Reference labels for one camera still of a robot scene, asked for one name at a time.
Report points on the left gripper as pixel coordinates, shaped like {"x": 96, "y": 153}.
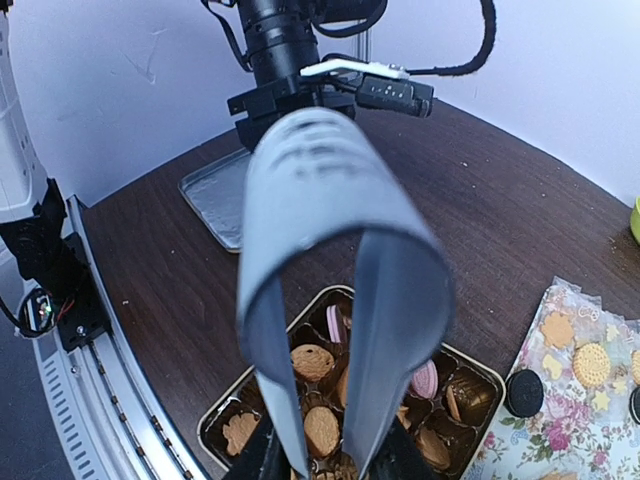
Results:
{"x": 266, "y": 104}

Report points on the steel kitchen tongs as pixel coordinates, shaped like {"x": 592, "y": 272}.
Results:
{"x": 329, "y": 201}

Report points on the silver tin lid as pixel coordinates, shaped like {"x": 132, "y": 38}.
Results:
{"x": 215, "y": 192}

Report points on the pink round cookie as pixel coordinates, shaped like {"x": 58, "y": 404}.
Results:
{"x": 335, "y": 324}
{"x": 425, "y": 381}

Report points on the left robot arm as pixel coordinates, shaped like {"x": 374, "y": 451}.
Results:
{"x": 281, "y": 53}

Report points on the black sandwich cookie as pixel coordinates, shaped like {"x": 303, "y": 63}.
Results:
{"x": 524, "y": 394}
{"x": 634, "y": 405}

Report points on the green plastic bowl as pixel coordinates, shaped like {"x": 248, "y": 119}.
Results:
{"x": 634, "y": 221}

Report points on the floral cookie tray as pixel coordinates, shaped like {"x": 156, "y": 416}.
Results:
{"x": 588, "y": 361}

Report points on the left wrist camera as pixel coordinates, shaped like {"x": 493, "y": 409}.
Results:
{"x": 375, "y": 85}

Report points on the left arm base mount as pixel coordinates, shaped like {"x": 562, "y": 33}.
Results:
{"x": 79, "y": 319}

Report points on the front aluminium rail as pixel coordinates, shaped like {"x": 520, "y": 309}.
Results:
{"x": 107, "y": 418}

